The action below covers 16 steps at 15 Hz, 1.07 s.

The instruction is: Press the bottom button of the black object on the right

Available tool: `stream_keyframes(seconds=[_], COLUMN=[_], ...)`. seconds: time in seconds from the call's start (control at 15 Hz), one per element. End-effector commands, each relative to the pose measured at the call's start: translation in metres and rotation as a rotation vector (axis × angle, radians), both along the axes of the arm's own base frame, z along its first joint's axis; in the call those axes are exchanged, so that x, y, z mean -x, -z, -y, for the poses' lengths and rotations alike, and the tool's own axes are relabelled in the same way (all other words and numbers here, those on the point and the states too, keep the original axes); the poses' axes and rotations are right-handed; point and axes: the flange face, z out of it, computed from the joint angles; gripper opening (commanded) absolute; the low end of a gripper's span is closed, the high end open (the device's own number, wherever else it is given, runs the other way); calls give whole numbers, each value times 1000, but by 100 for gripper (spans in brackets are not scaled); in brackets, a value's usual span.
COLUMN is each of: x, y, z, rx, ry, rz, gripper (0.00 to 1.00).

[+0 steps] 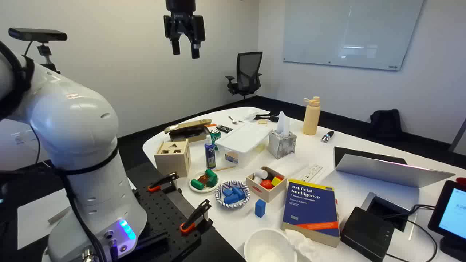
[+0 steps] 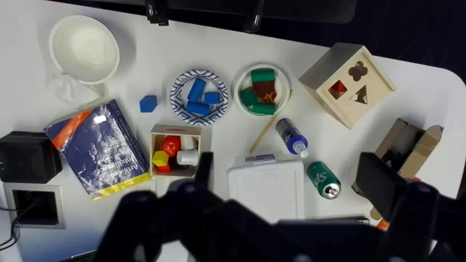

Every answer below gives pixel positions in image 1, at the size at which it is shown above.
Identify black power adapter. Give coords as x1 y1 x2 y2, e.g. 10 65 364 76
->
365 191 412 232

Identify blue bowl with blue blocks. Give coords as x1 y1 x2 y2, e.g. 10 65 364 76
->
214 180 252 210

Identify black tablet screen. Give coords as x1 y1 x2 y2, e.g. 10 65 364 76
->
427 178 466 262

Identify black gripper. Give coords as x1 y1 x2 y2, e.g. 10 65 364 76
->
162 0 207 59

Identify silver laptop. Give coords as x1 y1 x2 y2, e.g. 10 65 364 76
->
322 145 456 210

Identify wooden brush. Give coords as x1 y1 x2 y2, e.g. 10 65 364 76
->
163 117 214 142

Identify beige water bottle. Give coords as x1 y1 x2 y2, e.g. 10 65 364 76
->
301 94 323 136

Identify white plastic storage box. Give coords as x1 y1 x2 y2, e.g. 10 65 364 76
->
214 120 274 170

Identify black perforated mounting board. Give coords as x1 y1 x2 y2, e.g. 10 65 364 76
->
127 161 245 262

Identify wooden shape sorter box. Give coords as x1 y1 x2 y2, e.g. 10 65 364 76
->
153 136 192 178

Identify white plate with green toys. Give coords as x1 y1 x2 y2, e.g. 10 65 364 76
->
186 167 221 194

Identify glass whiteboard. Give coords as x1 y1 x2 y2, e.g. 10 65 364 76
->
282 0 427 72

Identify black orange clamp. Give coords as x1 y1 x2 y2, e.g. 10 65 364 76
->
146 171 181 194
178 197 214 237

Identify wooden tray with toy food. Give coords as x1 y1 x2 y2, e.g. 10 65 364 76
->
245 164 287 203

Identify blue bottle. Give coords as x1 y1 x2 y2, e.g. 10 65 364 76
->
204 139 218 170

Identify black power cable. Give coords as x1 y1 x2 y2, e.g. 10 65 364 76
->
384 202 440 262

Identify black camera on stand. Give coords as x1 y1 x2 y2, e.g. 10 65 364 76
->
7 25 68 74

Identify blue and yellow book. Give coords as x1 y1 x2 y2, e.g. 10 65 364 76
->
280 177 342 247

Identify grey tissue box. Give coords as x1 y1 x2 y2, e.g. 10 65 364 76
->
266 110 298 159

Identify dark marker pen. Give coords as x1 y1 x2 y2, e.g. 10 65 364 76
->
319 129 336 143

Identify white remote control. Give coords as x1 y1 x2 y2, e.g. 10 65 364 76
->
300 162 326 184

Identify white crumpled tissue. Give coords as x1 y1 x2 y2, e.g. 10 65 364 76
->
284 228 317 262

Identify black mesh office chair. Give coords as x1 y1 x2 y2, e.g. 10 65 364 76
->
224 50 264 101

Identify black stapler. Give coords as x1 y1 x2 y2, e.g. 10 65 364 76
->
252 111 280 123

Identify black box with buttons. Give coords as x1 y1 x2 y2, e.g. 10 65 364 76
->
339 206 396 262

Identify white bowl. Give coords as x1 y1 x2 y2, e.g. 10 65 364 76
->
242 226 298 262

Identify black backpack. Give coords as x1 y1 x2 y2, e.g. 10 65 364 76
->
368 107 403 142

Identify small blue block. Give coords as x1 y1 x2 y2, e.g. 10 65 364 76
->
253 197 268 218

